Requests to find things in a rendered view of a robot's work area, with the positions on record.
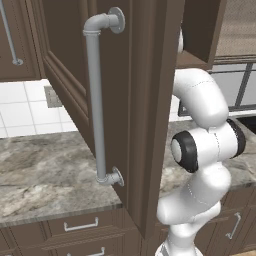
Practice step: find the brown open cabinet door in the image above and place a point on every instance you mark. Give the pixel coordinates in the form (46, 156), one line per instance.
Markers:
(140, 100)

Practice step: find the brown wall cabinet body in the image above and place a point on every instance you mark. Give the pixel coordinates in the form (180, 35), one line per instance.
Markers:
(198, 30)

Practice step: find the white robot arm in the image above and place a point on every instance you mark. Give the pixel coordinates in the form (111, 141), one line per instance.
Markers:
(203, 146)

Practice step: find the window with dark frame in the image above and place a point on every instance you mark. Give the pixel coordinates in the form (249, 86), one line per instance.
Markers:
(233, 86)

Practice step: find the brown drawer front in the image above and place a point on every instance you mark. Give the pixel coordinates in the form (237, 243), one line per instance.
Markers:
(106, 222)
(115, 245)

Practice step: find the brown base cabinet door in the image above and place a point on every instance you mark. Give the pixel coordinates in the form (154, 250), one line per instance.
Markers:
(245, 233)

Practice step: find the brown closed cabinet door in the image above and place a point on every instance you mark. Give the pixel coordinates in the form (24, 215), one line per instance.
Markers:
(20, 40)

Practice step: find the grey wall outlet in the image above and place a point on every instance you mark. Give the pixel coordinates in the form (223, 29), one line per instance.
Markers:
(52, 97)

